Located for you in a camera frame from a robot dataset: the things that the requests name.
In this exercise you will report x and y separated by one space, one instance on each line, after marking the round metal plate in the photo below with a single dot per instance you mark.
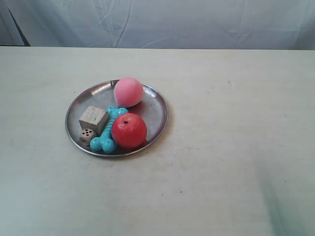
152 109

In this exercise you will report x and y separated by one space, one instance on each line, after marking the red apple toy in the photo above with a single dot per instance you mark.
129 131

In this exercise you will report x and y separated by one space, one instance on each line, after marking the pink peach toy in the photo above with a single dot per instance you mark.
128 92

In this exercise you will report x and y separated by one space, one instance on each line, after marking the turquoise bone toy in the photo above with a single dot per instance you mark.
105 141

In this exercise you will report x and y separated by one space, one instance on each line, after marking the plain wooden cube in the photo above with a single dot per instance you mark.
94 118

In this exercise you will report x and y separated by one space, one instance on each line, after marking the small wooden die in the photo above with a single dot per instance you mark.
86 136

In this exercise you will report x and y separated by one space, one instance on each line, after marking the white backdrop cloth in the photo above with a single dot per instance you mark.
172 24

